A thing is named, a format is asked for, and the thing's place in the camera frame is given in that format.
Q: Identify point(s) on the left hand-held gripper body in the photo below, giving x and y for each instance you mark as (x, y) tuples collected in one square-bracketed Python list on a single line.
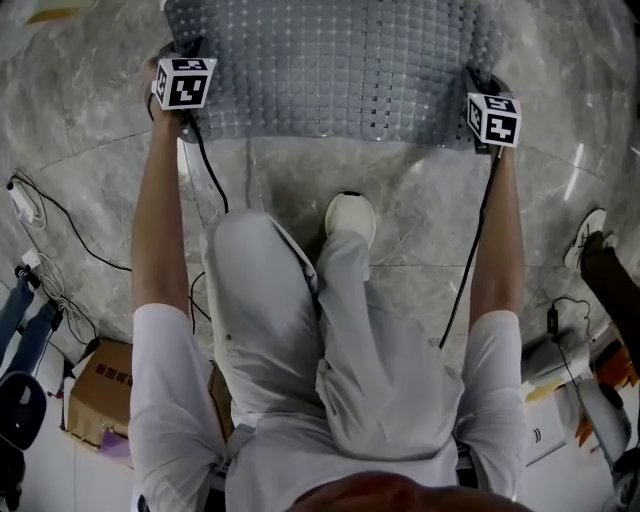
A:
[(182, 82)]

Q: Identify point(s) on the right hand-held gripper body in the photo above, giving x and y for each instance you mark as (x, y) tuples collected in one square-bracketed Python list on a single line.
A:
[(495, 120)]

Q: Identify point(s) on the grey bubbled bath mat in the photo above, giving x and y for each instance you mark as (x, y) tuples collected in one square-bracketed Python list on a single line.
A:
[(340, 70)]

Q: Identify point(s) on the person's left forearm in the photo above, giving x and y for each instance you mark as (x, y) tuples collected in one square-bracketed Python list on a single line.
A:
[(160, 210)]

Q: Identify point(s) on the person's right forearm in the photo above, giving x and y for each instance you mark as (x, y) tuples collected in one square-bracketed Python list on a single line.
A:
[(500, 235)]

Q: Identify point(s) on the white flat box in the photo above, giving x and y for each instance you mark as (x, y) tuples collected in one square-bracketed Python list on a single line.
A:
[(545, 432)]

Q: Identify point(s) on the person's white shoe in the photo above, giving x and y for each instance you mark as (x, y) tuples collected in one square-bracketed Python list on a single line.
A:
[(350, 215), (582, 235)]

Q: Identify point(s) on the white power strip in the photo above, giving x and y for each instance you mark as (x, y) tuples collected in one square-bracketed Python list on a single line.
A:
[(22, 202)]

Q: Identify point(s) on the white power adapter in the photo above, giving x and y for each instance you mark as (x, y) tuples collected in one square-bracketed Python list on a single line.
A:
[(31, 260)]

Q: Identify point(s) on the grey rounded device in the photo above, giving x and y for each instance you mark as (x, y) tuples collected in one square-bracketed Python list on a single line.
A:
[(552, 357)]

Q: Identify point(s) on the person's light grey trousers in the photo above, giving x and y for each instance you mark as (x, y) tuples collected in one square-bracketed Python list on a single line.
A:
[(280, 310)]

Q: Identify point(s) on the brown cardboard box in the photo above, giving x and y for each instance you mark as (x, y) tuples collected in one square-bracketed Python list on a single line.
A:
[(100, 385)]

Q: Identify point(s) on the person's white shirt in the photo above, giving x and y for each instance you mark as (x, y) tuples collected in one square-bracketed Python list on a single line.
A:
[(165, 400)]

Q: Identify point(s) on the black chair base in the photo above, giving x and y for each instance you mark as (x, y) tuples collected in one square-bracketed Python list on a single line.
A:
[(20, 415)]

